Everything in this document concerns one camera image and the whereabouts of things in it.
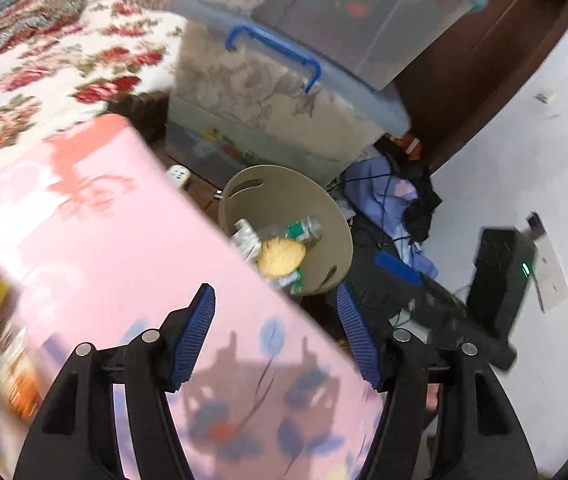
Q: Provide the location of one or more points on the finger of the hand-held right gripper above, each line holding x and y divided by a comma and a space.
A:
398, 267

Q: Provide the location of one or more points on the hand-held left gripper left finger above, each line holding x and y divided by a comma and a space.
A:
193, 340

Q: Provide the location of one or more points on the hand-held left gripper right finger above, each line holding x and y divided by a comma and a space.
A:
359, 340

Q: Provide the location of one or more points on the clear plastic bottle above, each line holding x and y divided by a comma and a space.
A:
299, 230

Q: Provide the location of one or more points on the orange peel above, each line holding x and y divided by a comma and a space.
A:
281, 257

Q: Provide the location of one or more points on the beige trash bin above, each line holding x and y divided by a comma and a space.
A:
269, 185

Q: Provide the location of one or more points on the red white snack packet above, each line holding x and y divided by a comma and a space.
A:
18, 375

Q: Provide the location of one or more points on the black bag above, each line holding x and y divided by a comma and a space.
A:
379, 290

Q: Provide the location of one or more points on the pile of blue clothes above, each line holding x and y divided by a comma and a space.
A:
379, 195

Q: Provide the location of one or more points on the pink leaf-print blanket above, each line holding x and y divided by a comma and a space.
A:
113, 260

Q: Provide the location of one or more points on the white power strip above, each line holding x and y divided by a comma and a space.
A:
178, 175

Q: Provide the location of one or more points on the dark wooden wardrobe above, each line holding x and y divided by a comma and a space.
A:
489, 50

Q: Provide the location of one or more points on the teal-rimmed clear storage box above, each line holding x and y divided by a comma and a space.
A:
364, 20

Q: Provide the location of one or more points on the red floral bedsheet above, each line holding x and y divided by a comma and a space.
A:
63, 70

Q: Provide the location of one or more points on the patchwork quilt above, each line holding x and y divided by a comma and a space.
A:
13, 10

